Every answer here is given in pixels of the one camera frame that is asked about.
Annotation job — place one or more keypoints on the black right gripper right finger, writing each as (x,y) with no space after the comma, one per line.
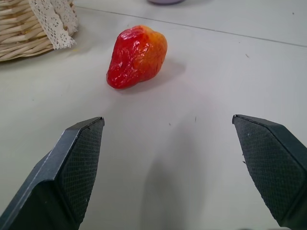
(271,167)

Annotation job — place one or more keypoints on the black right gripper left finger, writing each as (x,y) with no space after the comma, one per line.
(72,172)

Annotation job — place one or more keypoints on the red orange toy fruit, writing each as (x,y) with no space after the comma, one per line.
(136,58)

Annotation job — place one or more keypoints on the wicker basket with lace trim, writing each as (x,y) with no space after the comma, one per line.
(28,26)

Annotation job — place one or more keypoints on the purple round object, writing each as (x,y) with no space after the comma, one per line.
(165,1)

